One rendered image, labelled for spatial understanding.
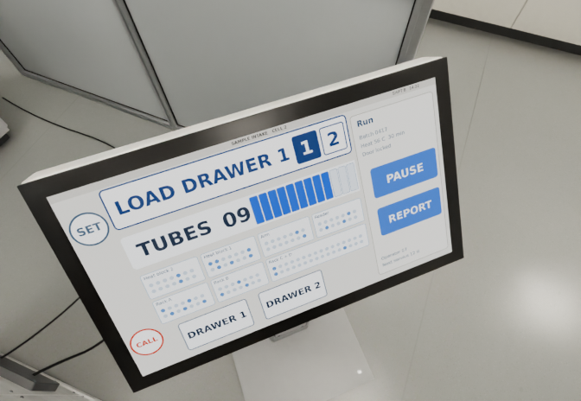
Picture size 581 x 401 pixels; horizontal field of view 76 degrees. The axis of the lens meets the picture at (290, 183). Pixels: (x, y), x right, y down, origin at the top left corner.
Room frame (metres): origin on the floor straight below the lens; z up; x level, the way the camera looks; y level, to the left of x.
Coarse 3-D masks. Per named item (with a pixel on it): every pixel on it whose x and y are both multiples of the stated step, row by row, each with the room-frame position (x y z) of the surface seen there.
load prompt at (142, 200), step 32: (320, 128) 0.28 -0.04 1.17; (224, 160) 0.24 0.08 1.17; (256, 160) 0.25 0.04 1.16; (288, 160) 0.25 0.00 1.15; (320, 160) 0.26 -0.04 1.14; (128, 192) 0.20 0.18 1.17; (160, 192) 0.21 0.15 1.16; (192, 192) 0.21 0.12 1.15; (224, 192) 0.21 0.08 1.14; (128, 224) 0.18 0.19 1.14
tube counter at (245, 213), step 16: (304, 176) 0.24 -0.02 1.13; (320, 176) 0.24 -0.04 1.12; (336, 176) 0.25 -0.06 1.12; (352, 176) 0.25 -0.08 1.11; (272, 192) 0.22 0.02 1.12; (288, 192) 0.22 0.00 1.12; (304, 192) 0.23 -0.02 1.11; (320, 192) 0.23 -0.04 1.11; (336, 192) 0.23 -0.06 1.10; (352, 192) 0.23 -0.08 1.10; (224, 208) 0.20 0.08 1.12; (240, 208) 0.20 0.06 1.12; (256, 208) 0.20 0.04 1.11; (272, 208) 0.21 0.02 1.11; (288, 208) 0.21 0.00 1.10; (304, 208) 0.21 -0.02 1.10; (224, 224) 0.19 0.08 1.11; (240, 224) 0.19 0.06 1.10; (256, 224) 0.19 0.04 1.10
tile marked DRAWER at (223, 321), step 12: (240, 300) 0.11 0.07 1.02; (216, 312) 0.10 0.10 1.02; (228, 312) 0.10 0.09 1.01; (240, 312) 0.10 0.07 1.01; (180, 324) 0.08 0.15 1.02; (192, 324) 0.08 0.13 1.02; (204, 324) 0.09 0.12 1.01; (216, 324) 0.09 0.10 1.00; (228, 324) 0.09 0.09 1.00; (240, 324) 0.09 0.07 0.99; (252, 324) 0.09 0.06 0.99; (192, 336) 0.07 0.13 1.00; (204, 336) 0.07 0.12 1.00; (216, 336) 0.07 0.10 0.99; (192, 348) 0.06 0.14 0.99
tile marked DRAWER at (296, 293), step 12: (312, 276) 0.14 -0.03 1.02; (276, 288) 0.13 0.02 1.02; (288, 288) 0.13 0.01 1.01; (300, 288) 0.13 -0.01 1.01; (312, 288) 0.13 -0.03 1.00; (324, 288) 0.13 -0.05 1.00; (264, 300) 0.11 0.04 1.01; (276, 300) 0.12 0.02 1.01; (288, 300) 0.12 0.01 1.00; (300, 300) 0.12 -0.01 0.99; (312, 300) 0.12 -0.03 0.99; (264, 312) 0.10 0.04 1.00; (276, 312) 0.10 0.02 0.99
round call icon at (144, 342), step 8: (144, 328) 0.08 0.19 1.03; (152, 328) 0.08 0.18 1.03; (160, 328) 0.08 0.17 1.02; (128, 336) 0.07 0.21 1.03; (136, 336) 0.07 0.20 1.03; (144, 336) 0.07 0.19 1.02; (152, 336) 0.07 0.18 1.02; (160, 336) 0.07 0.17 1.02; (128, 344) 0.06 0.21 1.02; (136, 344) 0.06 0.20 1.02; (144, 344) 0.06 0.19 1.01; (152, 344) 0.06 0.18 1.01; (160, 344) 0.06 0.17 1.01; (136, 352) 0.05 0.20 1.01; (144, 352) 0.05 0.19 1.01; (152, 352) 0.05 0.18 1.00; (136, 360) 0.04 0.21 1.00
